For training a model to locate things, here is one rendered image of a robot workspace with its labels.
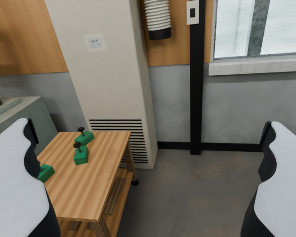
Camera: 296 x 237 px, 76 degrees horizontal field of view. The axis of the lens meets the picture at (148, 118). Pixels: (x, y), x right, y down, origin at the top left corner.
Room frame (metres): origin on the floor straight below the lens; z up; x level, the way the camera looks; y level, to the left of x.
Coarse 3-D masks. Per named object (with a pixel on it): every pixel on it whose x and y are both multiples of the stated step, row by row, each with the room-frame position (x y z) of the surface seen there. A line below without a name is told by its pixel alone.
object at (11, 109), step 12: (36, 96) 1.61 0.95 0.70; (0, 108) 1.36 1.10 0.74; (12, 108) 1.42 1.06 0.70; (24, 108) 1.40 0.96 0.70; (36, 108) 1.50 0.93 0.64; (0, 120) 1.23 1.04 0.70; (12, 120) 1.27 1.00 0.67; (36, 120) 1.45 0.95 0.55; (48, 120) 1.56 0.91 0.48; (0, 132) 1.16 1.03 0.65; (36, 132) 1.39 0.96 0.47; (48, 132) 1.50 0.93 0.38; (36, 144) 1.34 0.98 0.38; (36, 156) 1.29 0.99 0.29
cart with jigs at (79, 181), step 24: (48, 144) 1.10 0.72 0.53; (72, 144) 1.06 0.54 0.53; (96, 144) 1.02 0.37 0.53; (120, 144) 0.99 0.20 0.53; (48, 168) 0.80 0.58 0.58; (72, 168) 0.83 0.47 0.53; (96, 168) 0.80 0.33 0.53; (120, 168) 1.12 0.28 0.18; (48, 192) 0.67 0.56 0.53; (72, 192) 0.65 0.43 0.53; (96, 192) 0.63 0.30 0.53; (120, 192) 0.89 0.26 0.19; (72, 216) 0.52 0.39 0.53; (96, 216) 0.51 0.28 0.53; (120, 216) 0.71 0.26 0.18
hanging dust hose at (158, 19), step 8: (144, 0) 1.37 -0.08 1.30; (152, 0) 1.31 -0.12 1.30; (160, 0) 1.30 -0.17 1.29; (152, 8) 1.31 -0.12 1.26; (160, 8) 1.31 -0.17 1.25; (168, 8) 1.34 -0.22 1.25; (152, 16) 1.32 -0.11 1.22; (160, 16) 1.30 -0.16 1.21; (168, 16) 1.34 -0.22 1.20; (152, 24) 1.31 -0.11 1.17; (160, 24) 1.30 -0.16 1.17; (168, 24) 1.32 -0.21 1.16; (152, 32) 1.32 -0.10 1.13; (160, 32) 1.30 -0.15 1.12; (168, 32) 1.31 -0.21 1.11
